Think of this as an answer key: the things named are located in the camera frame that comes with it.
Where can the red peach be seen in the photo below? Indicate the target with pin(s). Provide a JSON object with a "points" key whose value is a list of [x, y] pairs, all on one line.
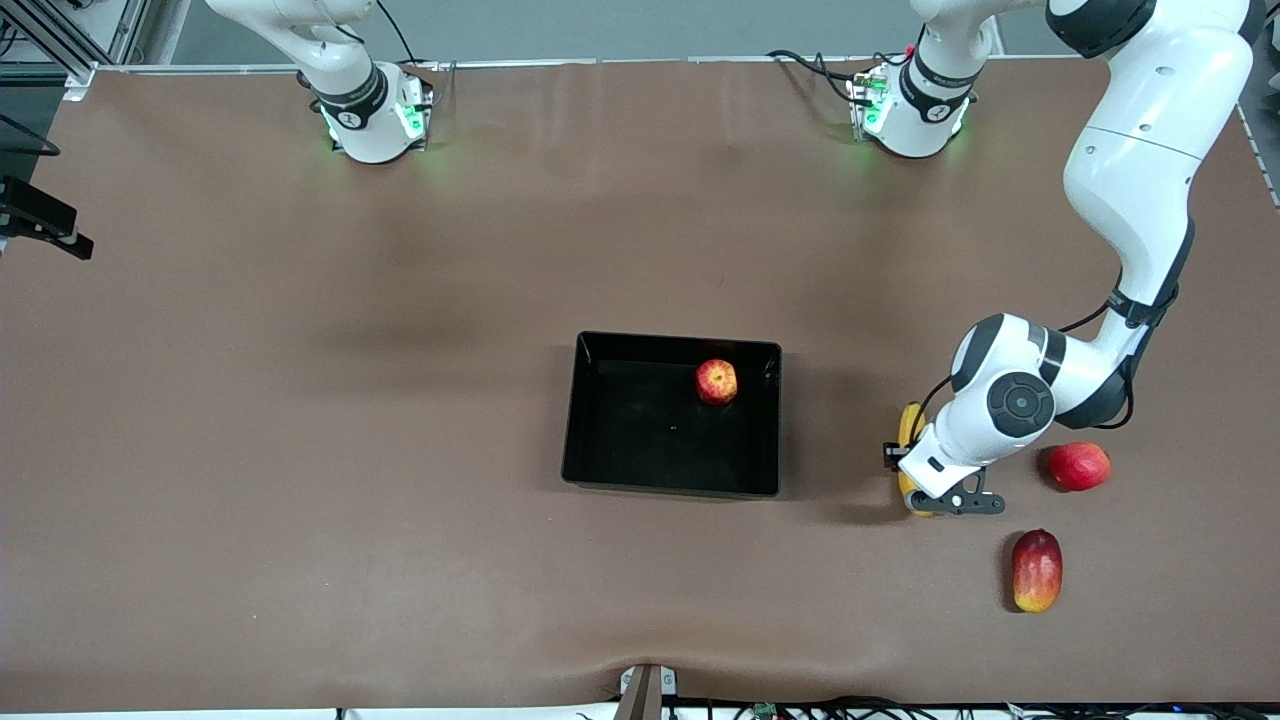
{"points": [[1080, 467]]}

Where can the small green circuit board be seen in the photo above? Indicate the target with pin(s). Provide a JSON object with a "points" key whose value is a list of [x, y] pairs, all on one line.
{"points": [[766, 710]]}

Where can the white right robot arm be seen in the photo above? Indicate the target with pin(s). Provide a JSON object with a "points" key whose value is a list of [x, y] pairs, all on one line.
{"points": [[350, 90]]}

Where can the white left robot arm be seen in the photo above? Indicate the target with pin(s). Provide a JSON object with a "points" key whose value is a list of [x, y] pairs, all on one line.
{"points": [[1140, 150]]}

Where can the aluminium frame profile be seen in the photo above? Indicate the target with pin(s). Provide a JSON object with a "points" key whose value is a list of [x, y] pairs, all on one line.
{"points": [[60, 40]]}

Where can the red yellow apple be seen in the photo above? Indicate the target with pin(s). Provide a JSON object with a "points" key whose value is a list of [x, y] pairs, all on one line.
{"points": [[717, 382]]}

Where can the yellow corn cob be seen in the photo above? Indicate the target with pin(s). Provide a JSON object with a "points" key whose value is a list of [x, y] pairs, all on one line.
{"points": [[910, 420]]}

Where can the red yellow mango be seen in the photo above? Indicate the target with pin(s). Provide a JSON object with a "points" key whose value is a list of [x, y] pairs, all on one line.
{"points": [[1036, 570]]}

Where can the black plastic box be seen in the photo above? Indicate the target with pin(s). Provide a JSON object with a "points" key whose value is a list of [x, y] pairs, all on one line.
{"points": [[650, 440]]}

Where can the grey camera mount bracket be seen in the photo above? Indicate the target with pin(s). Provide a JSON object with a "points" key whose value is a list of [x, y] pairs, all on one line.
{"points": [[640, 695]]}

